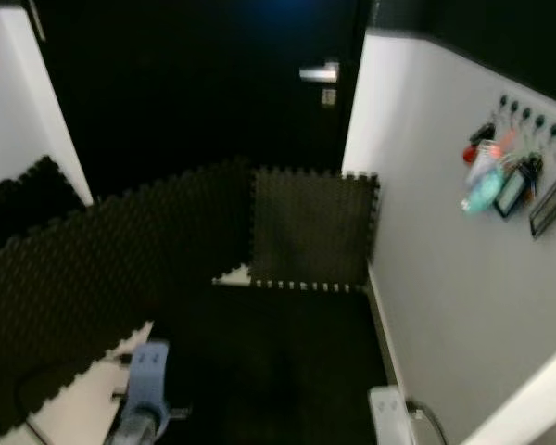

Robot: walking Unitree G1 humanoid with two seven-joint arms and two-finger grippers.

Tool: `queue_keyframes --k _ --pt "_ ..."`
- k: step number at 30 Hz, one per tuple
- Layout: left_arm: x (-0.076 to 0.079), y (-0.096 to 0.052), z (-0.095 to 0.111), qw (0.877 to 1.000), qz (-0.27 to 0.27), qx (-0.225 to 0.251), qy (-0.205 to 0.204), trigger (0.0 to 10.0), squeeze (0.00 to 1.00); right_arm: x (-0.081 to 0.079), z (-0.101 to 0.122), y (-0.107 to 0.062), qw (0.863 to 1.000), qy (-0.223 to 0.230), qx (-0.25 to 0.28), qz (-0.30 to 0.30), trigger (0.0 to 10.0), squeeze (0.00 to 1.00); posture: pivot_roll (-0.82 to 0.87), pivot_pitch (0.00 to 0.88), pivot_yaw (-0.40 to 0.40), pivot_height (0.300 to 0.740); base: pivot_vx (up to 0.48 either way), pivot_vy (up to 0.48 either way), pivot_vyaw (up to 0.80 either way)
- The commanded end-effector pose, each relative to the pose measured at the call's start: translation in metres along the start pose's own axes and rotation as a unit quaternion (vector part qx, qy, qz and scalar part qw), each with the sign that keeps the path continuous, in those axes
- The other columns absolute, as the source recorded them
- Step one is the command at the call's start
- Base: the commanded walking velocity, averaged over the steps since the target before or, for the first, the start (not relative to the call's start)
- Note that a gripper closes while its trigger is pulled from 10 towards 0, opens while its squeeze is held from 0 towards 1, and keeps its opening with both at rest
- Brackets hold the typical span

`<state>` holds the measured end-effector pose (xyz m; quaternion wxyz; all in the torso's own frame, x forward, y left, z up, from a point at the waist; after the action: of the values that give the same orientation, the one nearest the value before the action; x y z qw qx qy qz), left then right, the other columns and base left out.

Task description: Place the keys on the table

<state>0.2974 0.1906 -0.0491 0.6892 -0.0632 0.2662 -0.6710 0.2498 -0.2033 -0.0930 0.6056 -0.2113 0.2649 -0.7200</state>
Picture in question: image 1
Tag black card holder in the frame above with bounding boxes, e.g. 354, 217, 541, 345
493, 153, 543, 221
530, 173, 556, 239

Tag black foam floor mat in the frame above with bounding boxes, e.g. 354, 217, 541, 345
120, 283, 395, 445

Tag long black foam mat panel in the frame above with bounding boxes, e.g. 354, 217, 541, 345
0, 156, 256, 441

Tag white standing board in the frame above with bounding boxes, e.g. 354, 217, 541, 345
343, 0, 556, 445

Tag black door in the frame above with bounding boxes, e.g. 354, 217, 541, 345
28, 0, 372, 203

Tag key bunch with red tag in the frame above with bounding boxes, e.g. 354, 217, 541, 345
463, 121, 497, 166

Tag white hook rack dark knobs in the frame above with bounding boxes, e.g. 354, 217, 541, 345
496, 91, 556, 149

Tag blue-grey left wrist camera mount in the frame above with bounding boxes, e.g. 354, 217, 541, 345
130, 340, 172, 418

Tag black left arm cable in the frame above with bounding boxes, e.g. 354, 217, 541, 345
14, 357, 131, 445

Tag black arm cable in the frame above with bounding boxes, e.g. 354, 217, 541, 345
14, 357, 131, 445
406, 399, 450, 445

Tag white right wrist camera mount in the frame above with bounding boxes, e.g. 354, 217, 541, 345
369, 386, 413, 445

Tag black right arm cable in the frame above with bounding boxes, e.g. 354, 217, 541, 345
406, 399, 450, 445

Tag silver door handle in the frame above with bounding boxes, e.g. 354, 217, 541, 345
299, 61, 340, 83

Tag teal plush keychain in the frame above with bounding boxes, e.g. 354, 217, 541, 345
461, 153, 509, 216

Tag keys on pink ring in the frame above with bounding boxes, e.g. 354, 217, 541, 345
496, 130, 520, 159

